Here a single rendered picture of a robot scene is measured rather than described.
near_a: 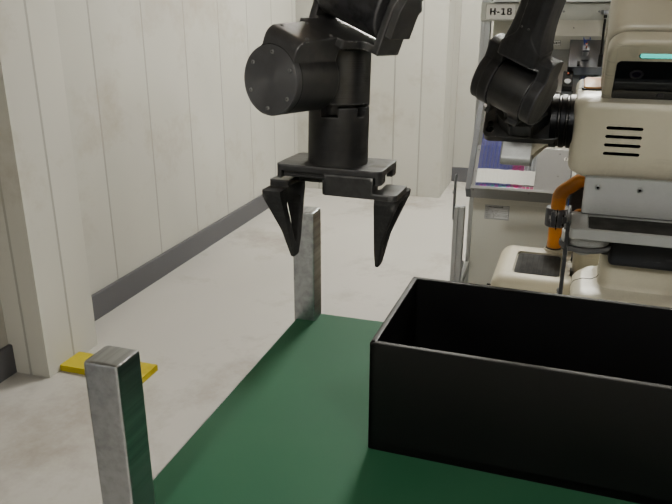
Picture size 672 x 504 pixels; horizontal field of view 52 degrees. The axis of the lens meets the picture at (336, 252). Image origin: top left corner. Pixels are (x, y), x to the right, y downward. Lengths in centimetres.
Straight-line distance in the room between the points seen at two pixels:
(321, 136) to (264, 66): 9
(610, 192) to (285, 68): 69
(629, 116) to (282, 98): 68
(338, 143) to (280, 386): 29
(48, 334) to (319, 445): 226
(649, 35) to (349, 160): 56
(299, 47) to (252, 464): 37
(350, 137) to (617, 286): 72
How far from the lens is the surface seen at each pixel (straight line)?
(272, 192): 66
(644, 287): 125
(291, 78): 56
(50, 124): 278
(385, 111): 529
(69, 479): 234
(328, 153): 63
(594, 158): 115
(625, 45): 106
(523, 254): 165
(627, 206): 115
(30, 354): 293
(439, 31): 517
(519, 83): 103
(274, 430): 70
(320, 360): 82
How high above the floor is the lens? 134
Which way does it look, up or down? 19 degrees down
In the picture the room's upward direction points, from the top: straight up
